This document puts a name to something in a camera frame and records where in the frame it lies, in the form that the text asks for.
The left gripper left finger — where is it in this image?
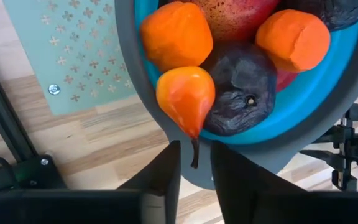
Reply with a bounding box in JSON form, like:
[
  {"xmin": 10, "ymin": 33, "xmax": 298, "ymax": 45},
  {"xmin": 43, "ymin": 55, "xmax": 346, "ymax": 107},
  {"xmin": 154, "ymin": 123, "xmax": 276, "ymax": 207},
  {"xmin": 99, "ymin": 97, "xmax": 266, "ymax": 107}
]
[{"xmin": 0, "ymin": 139, "xmax": 182, "ymax": 224}]

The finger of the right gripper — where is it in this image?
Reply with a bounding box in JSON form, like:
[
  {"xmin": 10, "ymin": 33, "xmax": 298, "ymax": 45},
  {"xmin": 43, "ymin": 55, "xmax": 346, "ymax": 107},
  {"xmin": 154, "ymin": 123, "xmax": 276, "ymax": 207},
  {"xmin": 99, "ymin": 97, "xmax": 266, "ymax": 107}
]
[
  {"xmin": 299, "ymin": 150, "xmax": 344, "ymax": 170},
  {"xmin": 313, "ymin": 125, "xmax": 344, "ymax": 144}
]

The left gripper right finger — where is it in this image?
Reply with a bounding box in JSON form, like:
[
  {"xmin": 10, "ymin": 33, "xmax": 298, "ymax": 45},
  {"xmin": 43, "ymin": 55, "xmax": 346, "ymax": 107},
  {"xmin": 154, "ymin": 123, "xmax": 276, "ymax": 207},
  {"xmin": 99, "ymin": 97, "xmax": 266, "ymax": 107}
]
[{"xmin": 211, "ymin": 141, "xmax": 358, "ymax": 224}]

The orange yellow pear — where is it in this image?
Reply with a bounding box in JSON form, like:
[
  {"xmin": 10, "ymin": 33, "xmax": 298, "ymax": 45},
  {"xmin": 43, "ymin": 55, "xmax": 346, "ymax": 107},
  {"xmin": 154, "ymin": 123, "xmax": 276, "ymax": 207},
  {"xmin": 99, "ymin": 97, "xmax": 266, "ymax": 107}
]
[{"xmin": 155, "ymin": 65, "xmax": 217, "ymax": 170}]

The dark purple plum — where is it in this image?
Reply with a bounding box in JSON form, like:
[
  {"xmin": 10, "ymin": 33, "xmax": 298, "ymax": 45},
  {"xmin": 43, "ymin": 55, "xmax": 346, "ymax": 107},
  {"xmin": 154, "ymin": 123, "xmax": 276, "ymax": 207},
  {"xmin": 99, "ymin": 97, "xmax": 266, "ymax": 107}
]
[
  {"xmin": 201, "ymin": 44, "xmax": 278, "ymax": 138},
  {"xmin": 282, "ymin": 0, "xmax": 358, "ymax": 33}
]

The orange tangerine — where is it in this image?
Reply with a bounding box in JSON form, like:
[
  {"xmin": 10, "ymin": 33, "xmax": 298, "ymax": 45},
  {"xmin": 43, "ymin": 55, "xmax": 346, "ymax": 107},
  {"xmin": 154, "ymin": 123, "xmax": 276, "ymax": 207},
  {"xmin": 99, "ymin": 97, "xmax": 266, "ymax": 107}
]
[
  {"xmin": 139, "ymin": 1, "xmax": 214, "ymax": 73},
  {"xmin": 254, "ymin": 8, "xmax": 332, "ymax": 74}
]

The small red fruit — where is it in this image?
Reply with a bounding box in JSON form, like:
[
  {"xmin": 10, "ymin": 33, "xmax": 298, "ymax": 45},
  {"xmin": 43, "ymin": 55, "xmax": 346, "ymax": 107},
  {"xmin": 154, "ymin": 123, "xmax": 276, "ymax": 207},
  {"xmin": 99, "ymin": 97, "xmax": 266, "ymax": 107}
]
[{"xmin": 275, "ymin": 68, "xmax": 299, "ymax": 93}]

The blue collapsible bowl grey rim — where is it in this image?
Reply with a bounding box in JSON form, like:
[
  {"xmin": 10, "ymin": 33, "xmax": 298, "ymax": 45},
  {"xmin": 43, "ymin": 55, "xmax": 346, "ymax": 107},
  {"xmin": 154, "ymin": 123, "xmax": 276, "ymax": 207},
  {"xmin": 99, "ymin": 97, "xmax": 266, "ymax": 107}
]
[{"xmin": 114, "ymin": 0, "xmax": 358, "ymax": 191}]

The pale green perforated metal shelf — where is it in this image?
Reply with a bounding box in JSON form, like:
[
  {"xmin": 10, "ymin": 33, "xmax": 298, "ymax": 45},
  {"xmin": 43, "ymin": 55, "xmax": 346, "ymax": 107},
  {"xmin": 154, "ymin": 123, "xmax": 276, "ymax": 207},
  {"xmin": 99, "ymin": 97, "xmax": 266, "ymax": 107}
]
[{"xmin": 2, "ymin": 0, "xmax": 137, "ymax": 117}]

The black aluminium table frame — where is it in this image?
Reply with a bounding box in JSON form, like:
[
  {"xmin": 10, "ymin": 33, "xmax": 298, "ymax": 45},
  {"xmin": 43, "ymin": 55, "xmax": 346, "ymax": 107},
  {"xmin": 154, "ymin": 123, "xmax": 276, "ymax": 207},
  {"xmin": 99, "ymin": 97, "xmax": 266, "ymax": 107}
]
[{"xmin": 0, "ymin": 45, "xmax": 68, "ymax": 192}]

